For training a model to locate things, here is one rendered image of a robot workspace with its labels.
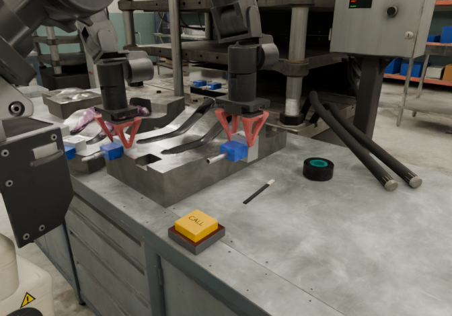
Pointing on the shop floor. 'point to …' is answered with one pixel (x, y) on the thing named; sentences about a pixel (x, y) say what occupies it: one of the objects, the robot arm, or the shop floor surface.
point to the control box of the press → (380, 29)
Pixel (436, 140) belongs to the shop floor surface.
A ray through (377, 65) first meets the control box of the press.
